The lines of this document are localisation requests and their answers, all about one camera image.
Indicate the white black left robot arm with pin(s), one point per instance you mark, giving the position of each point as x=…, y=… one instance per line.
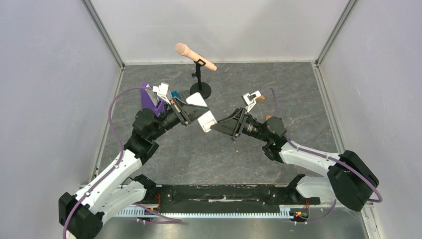
x=84, y=213

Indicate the blue lego brick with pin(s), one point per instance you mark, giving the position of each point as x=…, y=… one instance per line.
x=176, y=94

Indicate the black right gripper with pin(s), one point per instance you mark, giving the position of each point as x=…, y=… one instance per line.
x=238, y=124

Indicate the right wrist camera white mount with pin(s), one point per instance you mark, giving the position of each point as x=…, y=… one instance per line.
x=249, y=100

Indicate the black microphone stand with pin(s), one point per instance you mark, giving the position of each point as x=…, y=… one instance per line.
x=199, y=87

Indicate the grey lego baseplate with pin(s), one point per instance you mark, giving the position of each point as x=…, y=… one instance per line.
x=184, y=94

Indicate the white remote control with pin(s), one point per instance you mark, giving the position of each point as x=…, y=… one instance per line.
x=204, y=116

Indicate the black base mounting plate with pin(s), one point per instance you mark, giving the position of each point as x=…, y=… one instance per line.
x=224, y=198

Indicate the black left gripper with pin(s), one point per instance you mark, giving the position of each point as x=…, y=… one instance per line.
x=188, y=112

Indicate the white cable duct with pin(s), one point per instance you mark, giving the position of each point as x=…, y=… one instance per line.
x=138, y=212

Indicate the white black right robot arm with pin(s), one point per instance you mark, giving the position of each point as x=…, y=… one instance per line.
x=343, y=176

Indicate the pink microphone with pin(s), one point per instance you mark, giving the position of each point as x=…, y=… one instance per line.
x=184, y=50

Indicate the purple holder stand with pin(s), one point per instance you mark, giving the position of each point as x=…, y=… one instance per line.
x=150, y=100

